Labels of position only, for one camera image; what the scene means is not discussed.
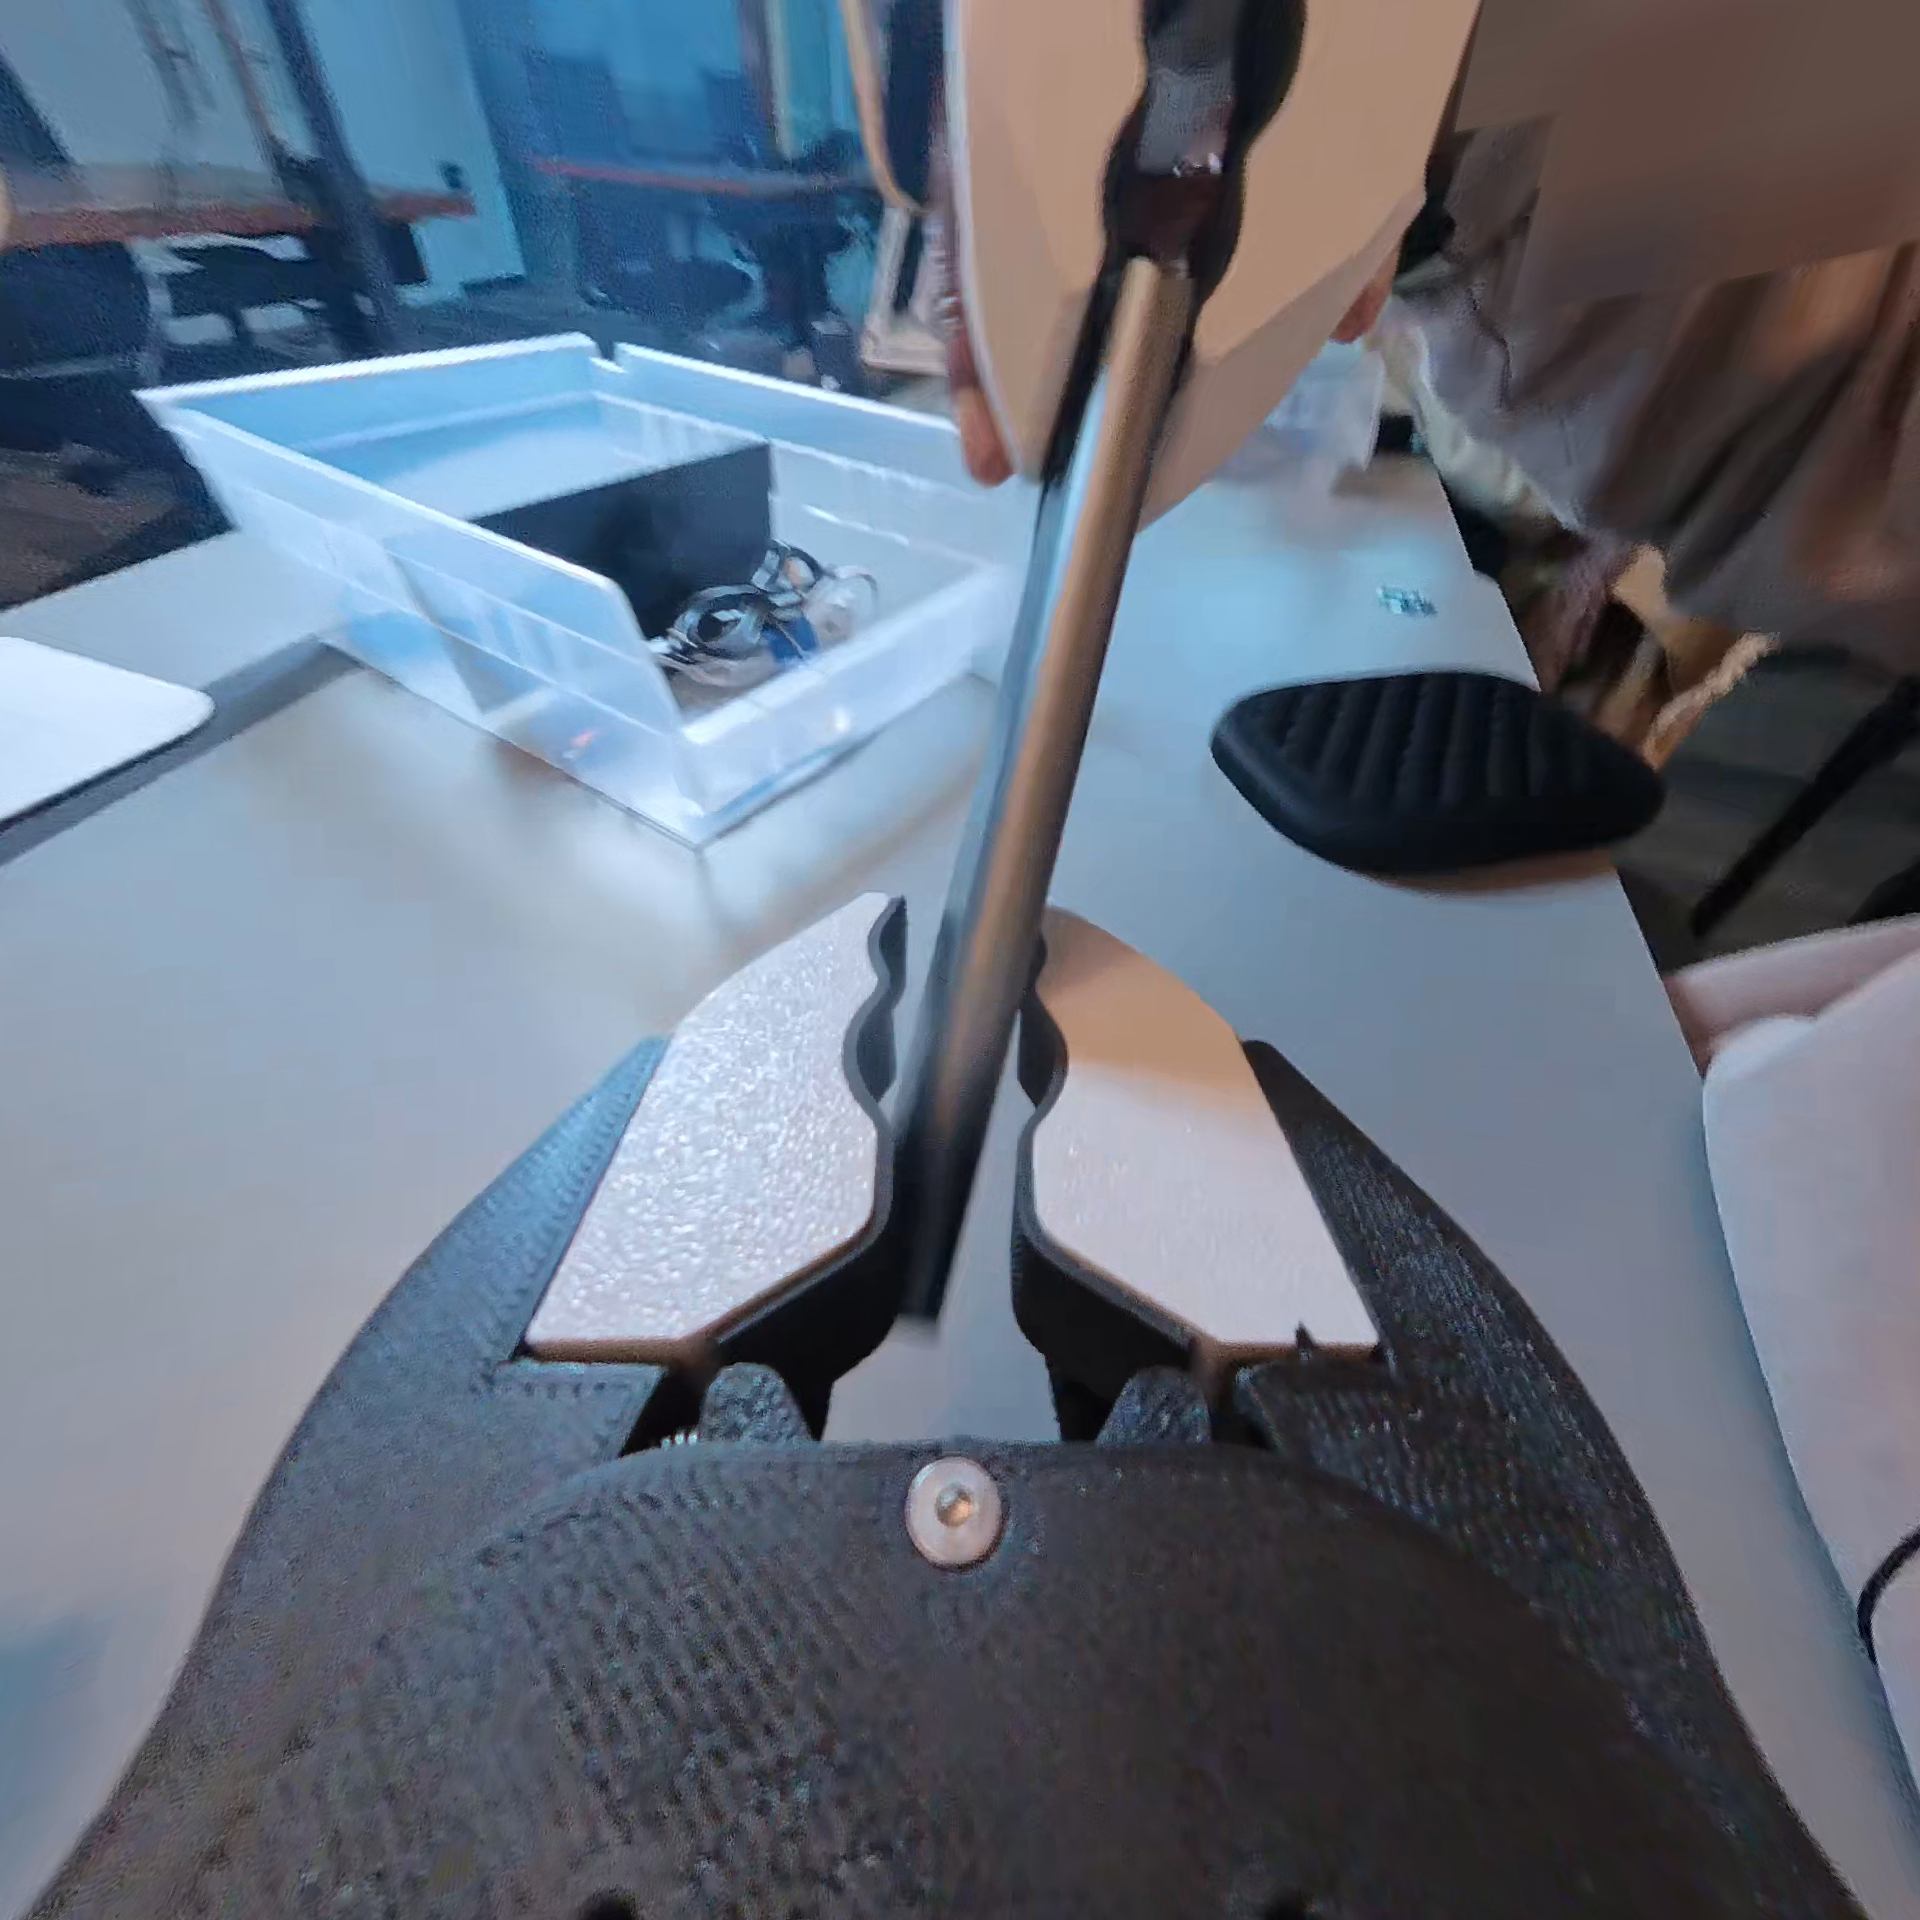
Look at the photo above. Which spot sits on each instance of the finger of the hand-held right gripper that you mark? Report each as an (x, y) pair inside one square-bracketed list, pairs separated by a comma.
[(1034, 225), (1321, 181)]

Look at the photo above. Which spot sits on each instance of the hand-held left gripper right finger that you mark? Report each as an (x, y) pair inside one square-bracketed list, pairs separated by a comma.
[(1185, 1171)]

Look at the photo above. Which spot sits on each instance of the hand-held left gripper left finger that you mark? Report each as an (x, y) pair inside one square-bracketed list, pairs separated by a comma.
[(720, 1155)]

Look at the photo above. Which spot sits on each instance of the dark grey usb hub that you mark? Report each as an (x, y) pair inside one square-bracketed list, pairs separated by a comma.
[(1050, 720)]

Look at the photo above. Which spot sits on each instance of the clear plastic bin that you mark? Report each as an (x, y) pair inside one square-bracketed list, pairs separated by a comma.
[(374, 450)]

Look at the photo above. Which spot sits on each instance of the person's right forearm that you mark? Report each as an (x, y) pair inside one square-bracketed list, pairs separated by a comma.
[(1651, 421)]

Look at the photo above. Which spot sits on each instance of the person's right hand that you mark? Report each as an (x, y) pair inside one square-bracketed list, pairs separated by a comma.
[(983, 447)]

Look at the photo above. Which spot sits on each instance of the small metal part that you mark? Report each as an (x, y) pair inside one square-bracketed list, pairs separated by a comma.
[(1403, 600)]

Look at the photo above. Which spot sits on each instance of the black wrist rest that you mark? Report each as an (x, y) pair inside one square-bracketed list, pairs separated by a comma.
[(1441, 765)]

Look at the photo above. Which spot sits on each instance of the black clear-bin divider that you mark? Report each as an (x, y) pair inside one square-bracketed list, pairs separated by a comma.
[(644, 519)]

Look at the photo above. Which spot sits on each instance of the white document stand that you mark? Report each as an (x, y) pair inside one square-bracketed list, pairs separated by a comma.
[(75, 720)]

